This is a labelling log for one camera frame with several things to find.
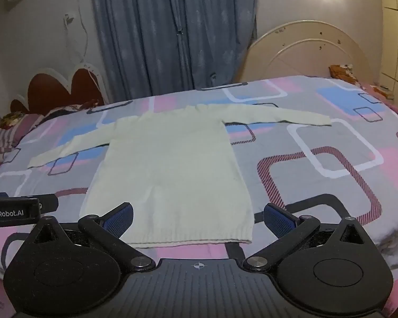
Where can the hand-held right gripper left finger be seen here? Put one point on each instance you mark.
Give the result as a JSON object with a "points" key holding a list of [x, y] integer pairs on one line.
{"points": [[119, 219]]}

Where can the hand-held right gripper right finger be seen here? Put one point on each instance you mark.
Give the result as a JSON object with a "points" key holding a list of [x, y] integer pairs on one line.
{"points": [[278, 219]]}

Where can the cream knit sweater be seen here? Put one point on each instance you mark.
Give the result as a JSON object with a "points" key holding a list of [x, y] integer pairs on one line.
{"points": [[172, 172]]}

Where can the striped pink pillow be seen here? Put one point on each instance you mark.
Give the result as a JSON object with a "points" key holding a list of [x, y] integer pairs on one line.
{"points": [[15, 132]]}

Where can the yellow floral cloth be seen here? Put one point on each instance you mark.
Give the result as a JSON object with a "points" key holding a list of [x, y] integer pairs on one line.
{"points": [[14, 117]]}

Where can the dark floral pillow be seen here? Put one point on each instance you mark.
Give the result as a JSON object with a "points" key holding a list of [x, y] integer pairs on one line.
{"points": [[69, 110]]}

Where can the patterned grey bed cover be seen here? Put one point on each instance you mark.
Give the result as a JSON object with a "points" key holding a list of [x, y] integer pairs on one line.
{"points": [[318, 122]]}

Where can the red heart-shaped headboard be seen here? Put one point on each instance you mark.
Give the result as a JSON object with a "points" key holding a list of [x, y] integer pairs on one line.
{"points": [[53, 89]]}

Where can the grey fur cloth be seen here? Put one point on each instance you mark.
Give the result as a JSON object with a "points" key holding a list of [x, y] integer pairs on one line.
{"points": [[396, 241]]}

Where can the orange floral cloth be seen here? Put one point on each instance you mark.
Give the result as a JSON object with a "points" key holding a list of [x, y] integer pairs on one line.
{"points": [[345, 73]]}

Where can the cream arched headboard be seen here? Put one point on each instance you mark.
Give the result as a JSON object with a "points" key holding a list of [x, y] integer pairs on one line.
{"points": [[305, 56]]}

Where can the blue-grey curtain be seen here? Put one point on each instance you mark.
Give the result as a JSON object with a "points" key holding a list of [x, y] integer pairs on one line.
{"points": [[152, 39]]}

